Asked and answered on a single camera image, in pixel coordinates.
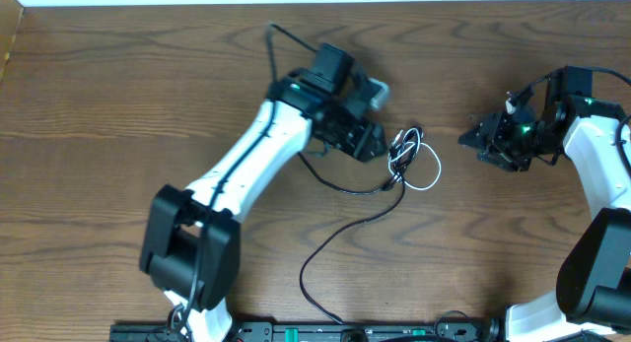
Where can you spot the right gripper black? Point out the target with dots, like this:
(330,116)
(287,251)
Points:
(493,129)

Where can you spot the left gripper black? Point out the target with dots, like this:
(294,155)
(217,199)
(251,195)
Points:
(356,136)

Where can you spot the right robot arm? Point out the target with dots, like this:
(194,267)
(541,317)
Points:
(592,295)

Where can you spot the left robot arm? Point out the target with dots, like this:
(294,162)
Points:
(192,244)

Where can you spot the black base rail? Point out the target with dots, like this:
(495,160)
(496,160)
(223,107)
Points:
(452,330)

